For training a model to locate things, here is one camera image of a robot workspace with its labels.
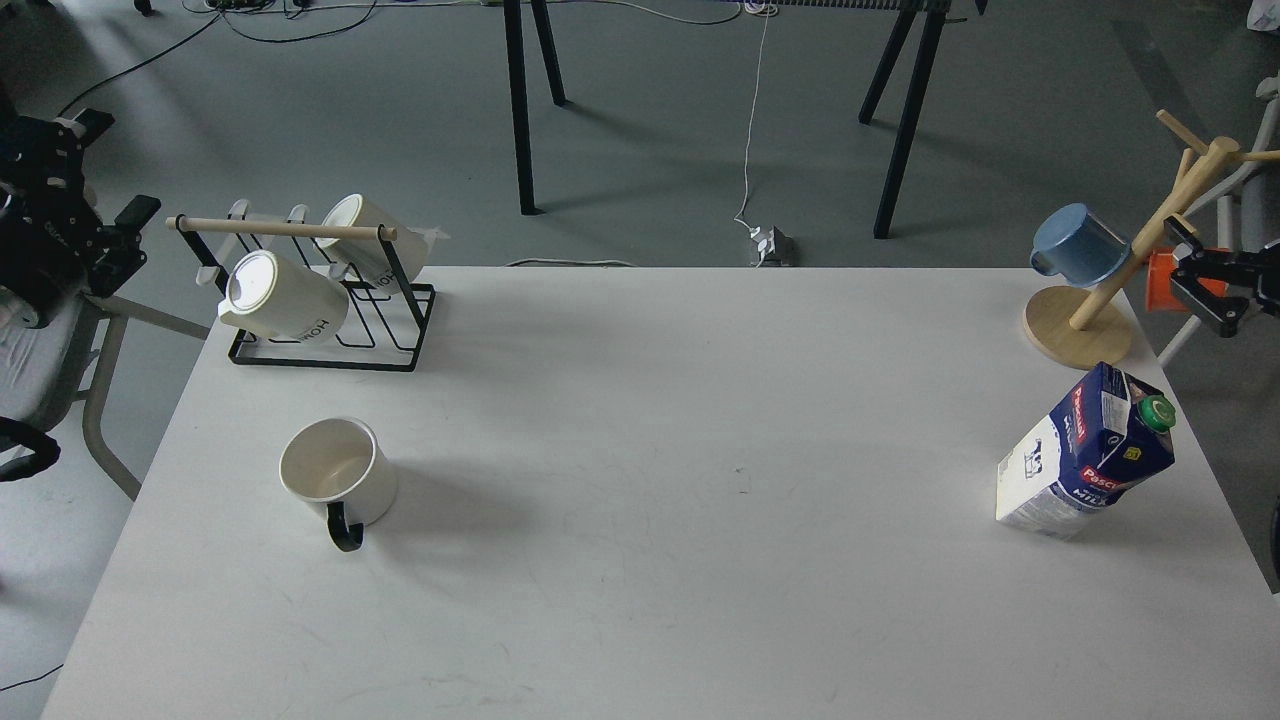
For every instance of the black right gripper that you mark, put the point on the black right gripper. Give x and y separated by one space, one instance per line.
1222 287

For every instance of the blue white milk carton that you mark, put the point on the blue white milk carton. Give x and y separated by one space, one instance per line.
1108 433

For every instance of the white mug black handle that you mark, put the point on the white mug black handle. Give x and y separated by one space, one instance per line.
337 466

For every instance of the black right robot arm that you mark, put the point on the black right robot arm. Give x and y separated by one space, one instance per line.
1270 275

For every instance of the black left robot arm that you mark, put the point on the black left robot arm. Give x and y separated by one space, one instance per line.
53 243

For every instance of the orange mug on tree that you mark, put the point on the orange mug on tree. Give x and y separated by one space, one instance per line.
1159 295

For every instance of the grey chair right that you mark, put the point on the grey chair right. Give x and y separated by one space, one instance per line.
1244 219

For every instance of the grey chair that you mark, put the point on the grey chair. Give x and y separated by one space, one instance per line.
46 371
1244 219

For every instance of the blue mug on tree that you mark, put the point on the blue mug on tree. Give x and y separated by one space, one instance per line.
1075 244

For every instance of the wooden mug tree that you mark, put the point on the wooden mug tree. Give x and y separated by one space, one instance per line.
1080 327

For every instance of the black table legs right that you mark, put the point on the black table legs right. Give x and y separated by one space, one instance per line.
935 17

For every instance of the black table legs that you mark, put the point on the black table legs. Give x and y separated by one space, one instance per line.
519 88
935 17

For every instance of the grey power strip on floor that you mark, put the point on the grey power strip on floor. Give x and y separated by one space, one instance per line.
773 247

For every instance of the black table legs left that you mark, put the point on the black table legs left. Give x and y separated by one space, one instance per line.
519 88

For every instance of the white mug rear on rack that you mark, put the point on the white mug rear on rack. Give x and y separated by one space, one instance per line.
368 257

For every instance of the white mug on rack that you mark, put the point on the white mug on rack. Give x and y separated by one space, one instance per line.
277 299
368 257

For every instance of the white mug front on rack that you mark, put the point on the white mug front on rack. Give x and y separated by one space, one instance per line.
277 299

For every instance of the grey chair left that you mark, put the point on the grey chair left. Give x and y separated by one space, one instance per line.
46 371

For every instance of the black wire mug rack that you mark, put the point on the black wire mug rack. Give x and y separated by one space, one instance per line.
382 332

